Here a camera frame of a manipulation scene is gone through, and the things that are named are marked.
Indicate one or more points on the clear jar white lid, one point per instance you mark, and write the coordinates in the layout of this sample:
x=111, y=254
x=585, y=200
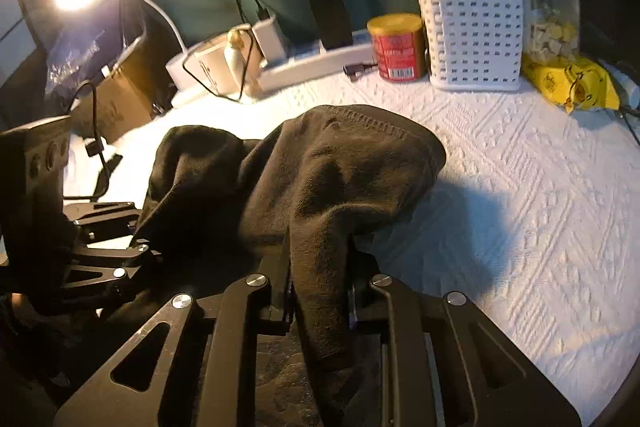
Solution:
x=550, y=27

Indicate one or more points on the red tin can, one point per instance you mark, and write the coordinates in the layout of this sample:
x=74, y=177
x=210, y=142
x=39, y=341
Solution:
x=397, y=52

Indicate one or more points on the white power strip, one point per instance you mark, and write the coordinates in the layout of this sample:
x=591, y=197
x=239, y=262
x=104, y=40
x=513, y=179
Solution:
x=320, y=59

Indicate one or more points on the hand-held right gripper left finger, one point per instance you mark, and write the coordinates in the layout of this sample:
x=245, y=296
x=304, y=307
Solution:
x=277, y=277

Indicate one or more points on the small usb plug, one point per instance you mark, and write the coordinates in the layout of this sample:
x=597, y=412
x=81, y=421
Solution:
x=357, y=69

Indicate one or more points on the yellow snack packet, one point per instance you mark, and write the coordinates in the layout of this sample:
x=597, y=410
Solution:
x=565, y=82

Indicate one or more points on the white textured tablecloth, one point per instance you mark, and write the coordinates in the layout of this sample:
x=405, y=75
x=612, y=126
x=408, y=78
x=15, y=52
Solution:
x=525, y=207

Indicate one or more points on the white perforated plastic basket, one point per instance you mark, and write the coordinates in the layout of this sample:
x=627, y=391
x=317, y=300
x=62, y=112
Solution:
x=470, y=32

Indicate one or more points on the dark brown t-shirt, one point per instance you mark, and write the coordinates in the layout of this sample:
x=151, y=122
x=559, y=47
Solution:
x=325, y=177

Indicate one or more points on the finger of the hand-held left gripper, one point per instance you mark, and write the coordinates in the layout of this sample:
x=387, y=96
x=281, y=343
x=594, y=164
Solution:
x=115, y=274
x=105, y=217

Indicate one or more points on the cardboard box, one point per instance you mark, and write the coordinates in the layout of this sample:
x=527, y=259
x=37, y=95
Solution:
x=130, y=87

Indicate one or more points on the white desk lamp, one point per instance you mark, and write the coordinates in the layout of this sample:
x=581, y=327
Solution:
x=176, y=67

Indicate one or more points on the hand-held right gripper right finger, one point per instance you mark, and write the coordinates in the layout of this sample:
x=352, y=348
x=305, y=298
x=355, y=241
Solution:
x=367, y=267

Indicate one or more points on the clear plastic bag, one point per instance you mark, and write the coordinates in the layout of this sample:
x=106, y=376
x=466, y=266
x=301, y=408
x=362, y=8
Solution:
x=75, y=57

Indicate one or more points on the cream cartoon mug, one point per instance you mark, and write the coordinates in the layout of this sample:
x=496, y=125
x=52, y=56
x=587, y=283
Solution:
x=215, y=67

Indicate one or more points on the black power adapter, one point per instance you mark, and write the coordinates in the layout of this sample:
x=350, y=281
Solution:
x=330, y=19

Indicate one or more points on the white usb charger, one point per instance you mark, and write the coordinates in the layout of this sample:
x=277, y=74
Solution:
x=270, y=39

